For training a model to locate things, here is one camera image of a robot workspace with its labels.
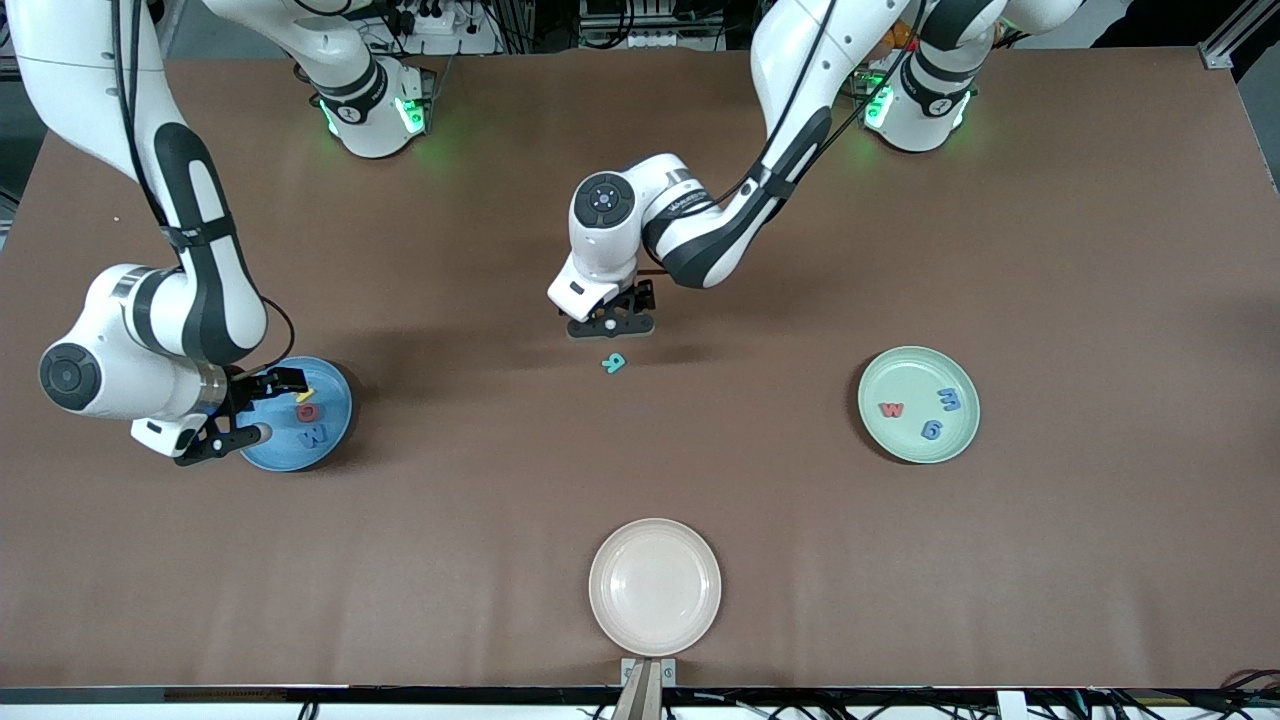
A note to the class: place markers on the aluminium frame profile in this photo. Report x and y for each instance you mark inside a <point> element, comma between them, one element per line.
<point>1225,45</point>

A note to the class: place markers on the orange snack bag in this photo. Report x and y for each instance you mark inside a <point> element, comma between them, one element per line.
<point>898,38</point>

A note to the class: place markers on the teal foam letter R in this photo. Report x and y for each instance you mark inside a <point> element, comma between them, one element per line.
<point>607,368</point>

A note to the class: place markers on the blue foam letter m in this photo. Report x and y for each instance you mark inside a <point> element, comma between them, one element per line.
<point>949,400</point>

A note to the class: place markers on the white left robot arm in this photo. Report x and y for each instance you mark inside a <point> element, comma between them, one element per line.
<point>800,50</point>

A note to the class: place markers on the grey electronics rack box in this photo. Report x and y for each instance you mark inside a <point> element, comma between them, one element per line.
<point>650,38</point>

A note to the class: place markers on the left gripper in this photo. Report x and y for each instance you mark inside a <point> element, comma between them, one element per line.
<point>638,296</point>

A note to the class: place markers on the green plate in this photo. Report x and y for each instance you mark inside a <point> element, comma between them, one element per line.
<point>905,375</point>

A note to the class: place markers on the black table edge rail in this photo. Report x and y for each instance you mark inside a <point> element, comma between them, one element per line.
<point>300,693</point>

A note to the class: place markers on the blue plate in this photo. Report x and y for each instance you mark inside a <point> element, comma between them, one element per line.
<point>338,425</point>

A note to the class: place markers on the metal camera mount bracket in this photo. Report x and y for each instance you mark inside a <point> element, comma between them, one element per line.
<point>648,690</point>

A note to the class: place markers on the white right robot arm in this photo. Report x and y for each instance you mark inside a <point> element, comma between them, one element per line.
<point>70,80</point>

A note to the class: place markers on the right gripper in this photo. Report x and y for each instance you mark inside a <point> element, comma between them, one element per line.
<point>250,386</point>

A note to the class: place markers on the cream plate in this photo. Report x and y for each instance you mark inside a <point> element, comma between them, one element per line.
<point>655,588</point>

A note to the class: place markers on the white power strip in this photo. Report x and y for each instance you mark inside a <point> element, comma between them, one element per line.
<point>435,22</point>

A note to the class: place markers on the red foam letter Q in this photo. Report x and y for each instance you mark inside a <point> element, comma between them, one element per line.
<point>300,413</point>

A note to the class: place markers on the blue foam letter g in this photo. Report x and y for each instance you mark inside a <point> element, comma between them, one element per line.
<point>925,431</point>

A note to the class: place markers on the blue foam letter W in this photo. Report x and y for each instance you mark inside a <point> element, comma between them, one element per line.
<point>314,438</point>

